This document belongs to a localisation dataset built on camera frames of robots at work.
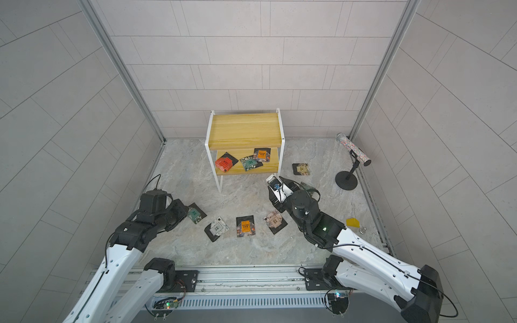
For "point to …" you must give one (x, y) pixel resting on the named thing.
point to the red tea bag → (226, 161)
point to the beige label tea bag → (301, 169)
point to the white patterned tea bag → (216, 229)
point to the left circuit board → (163, 307)
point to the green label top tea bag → (195, 213)
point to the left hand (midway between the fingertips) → (195, 204)
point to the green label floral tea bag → (249, 163)
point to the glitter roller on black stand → (347, 180)
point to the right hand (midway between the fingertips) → (274, 182)
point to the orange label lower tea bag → (262, 154)
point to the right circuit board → (339, 302)
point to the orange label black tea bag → (245, 226)
